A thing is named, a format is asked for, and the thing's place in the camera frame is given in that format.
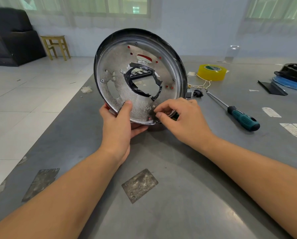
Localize person's left hand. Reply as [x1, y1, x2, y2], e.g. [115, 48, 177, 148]
[99, 100, 149, 167]

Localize person's right hand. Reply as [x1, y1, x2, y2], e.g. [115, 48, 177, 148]
[154, 98, 215, 153]

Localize white yellow wires bundle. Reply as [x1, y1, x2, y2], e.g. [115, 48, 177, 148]
[187, 74, 212, 90]

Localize black metal round plate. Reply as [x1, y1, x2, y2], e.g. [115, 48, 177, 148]
[93, 28, 188, 125]

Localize person's right forearm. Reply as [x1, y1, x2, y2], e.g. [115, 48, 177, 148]
[202, 135, 297, 239]

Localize person's left forearm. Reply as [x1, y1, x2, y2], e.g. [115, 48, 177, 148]
[0, 148, 124, 239]

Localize yellow tape roll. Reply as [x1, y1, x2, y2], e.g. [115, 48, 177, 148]
[197, 64, 228, 81]

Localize dark green black screwdriver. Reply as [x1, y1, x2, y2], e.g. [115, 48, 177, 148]
[206, 91, 260, 132]

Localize black bit set case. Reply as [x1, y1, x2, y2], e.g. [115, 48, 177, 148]
[129, 68, 150, 77]

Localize clear acrylic stand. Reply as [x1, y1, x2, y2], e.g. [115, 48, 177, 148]
[219, 45, 240, 63]

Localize black flat plate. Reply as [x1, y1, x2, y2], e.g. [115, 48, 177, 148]
[257, 80, 288, 96]

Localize wooden stool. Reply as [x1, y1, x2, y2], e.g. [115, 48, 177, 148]
[40, 35, 71, 61]

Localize black round housing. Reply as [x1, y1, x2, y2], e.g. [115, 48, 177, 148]
[274, 63, 297, 85]

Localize wide sheer curtain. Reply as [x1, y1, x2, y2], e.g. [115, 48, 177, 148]
[0, 0, 163, 30]

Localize narrow sheer curtain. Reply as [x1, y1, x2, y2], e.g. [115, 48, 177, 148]
[237, 0, 297, 37]

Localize wide window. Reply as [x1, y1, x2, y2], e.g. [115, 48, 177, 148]
[20, 0, 151, 18]

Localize black armchair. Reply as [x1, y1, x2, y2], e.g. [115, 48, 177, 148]
[0, 7, 47, 67]

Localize narrow window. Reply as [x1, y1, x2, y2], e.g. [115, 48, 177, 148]
[245, 0, 297, 20]

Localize blue plastic ring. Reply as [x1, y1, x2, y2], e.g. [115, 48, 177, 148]
[272, 76, 297, 93]

